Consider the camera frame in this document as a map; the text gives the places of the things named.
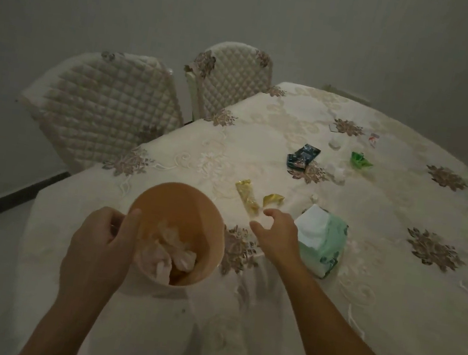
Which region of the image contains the table with cream floral cloth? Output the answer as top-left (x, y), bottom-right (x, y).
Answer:
top-left (4, 47), bottom-right (468, 355)

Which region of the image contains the green white tissue pack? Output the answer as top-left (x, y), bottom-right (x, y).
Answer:
top-left (286, 201), bottom-right (352, 282)

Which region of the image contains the person's left forearm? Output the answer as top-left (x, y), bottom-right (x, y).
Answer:
top-left (16, 282), bottom-right (112, 355)

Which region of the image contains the gold candy wrapper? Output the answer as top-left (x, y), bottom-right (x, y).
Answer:
top-left (131, 220), bottom-right (201, 288)
top-left (231, 177), bottom-right (264, 214)

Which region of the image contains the pink plastic bin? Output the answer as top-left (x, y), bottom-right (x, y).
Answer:
top-left (117, 175), bottom-right (234, 299)

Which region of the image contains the person's right forearm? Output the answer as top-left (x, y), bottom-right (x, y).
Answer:
top-left (262, 254), bottom-right (449, 355)

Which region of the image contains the person's right hand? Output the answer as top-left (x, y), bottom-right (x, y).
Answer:
top-left (243, 205), bottom-right (309, 275)

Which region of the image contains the dark blue snack wrapper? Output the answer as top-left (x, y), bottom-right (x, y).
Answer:
top-left (285, 141), bottom-right (322, 174)

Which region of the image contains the person's left hand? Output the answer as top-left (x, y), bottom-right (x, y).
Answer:
top-left (56, 198), bottom-right (144, 305)

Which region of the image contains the green wrapper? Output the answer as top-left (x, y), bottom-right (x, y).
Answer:
top-left (348, 151), bottom-right (375, 171)

